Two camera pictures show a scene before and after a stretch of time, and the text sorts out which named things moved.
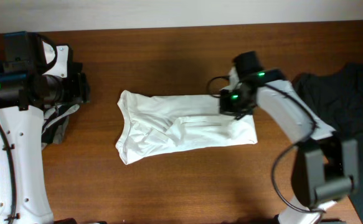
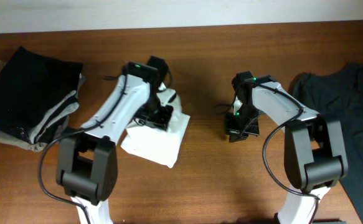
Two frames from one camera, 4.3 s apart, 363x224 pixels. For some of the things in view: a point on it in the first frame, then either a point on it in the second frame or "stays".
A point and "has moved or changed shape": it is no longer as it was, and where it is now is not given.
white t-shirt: x=151 y=124 has moved or changed shape
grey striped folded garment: x=55 y=122 stays
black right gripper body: x=238 y=102 → x=243 y=122
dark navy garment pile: x=347 y=98 stays
